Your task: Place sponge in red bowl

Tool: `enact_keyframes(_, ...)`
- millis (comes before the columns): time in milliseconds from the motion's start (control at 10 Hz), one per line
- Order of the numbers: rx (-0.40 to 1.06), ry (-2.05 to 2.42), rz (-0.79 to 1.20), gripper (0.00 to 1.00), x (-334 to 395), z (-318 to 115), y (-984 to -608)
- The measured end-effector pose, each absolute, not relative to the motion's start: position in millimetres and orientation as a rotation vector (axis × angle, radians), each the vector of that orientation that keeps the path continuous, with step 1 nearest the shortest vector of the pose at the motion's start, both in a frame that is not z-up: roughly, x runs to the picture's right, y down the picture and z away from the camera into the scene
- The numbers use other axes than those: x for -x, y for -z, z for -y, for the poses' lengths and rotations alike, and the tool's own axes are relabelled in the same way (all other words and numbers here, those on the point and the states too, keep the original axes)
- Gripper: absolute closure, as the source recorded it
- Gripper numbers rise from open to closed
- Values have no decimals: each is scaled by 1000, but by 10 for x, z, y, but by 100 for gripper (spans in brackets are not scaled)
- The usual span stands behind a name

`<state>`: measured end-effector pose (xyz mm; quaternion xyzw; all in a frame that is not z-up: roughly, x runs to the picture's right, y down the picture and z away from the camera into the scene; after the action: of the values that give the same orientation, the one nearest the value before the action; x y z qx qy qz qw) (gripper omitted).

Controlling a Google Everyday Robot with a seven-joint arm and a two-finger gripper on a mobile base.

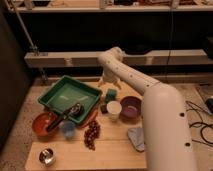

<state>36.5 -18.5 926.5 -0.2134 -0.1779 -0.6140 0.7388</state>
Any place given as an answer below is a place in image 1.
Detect wooden board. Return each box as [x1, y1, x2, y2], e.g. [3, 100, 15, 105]
[24, 81, 148, 171]

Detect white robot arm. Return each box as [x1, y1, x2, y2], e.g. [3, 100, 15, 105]
[98, 47, 198, 171]

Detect red bowl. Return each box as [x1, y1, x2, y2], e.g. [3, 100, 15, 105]
[32, 112, 59, 138]

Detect metal stand pole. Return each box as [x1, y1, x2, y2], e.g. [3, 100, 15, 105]
[8, 0, 40, 56]

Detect bunch of dark grapes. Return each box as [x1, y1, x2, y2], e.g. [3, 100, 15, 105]
[84, 120, 100, 150]

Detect black metal ladle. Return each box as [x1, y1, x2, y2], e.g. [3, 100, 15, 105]
[46, 103, 84, 132]

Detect small metal cup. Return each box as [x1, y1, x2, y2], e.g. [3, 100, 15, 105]
[39, 148, 55, 166]

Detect green plastic tray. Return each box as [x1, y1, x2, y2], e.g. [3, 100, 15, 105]
[38, 75, 102, 124]

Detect white plastic cup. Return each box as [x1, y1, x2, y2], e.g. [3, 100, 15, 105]
[107, 101, 122, 121]

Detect red plate under tray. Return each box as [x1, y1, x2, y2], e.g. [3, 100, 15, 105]
[79, 109, 98, 129]

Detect grey folded cloth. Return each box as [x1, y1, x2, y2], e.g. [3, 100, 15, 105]
[127, 127, 145, 152]

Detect black floor cables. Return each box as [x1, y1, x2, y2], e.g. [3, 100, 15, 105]
[185, 99, 213, 147]

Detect wooden shelf beam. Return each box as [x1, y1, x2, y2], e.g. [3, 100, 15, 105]
[24, 49, 211, 68]

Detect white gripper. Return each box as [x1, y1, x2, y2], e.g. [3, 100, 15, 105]
[98, 67, 122, 90]

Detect small dark block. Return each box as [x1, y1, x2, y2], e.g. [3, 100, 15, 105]
[100, 104, 108, 114]

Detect blue plastic cup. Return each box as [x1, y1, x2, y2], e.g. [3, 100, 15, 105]
[60, 121, 76, 139]

